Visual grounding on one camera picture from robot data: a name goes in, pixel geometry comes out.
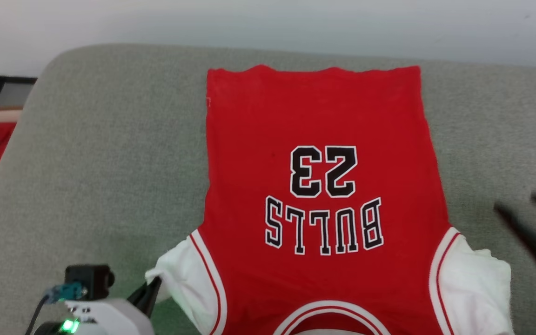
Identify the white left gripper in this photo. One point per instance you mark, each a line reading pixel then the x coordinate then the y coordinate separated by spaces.
pixel 105 318

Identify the red white basketball jersey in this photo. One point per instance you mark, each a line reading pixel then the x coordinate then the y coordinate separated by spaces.
pixel 324 186

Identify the grey fabric sofa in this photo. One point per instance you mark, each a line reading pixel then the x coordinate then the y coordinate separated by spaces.
pixel 110 163

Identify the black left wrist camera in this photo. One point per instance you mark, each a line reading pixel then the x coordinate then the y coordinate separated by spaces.
pixel 89 279

